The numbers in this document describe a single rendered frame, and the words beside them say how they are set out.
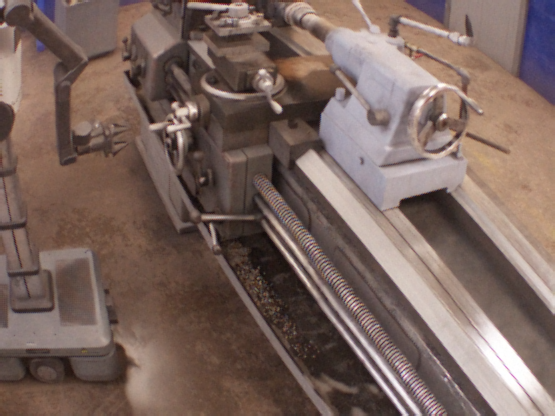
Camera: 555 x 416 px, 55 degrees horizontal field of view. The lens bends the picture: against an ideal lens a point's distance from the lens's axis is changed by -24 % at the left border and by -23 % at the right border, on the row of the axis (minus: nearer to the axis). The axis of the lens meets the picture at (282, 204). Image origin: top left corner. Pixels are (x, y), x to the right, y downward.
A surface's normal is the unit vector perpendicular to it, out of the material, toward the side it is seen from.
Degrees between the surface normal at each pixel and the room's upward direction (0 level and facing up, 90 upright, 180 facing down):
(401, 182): 90
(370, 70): 82
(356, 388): 0
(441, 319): 36
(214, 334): 0
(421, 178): 90
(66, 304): 0
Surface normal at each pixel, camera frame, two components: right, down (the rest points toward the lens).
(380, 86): -0.85, 0.00
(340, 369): 0.08, -0.80
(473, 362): -0.46, -0.53
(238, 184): 0.43, 0.57
